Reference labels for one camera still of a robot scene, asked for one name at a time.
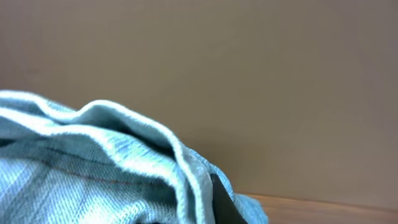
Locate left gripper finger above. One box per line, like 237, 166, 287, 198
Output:
210, 174, 247, 224

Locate light blue denim shorts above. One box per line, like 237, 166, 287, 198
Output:
1, 90, 269, 223

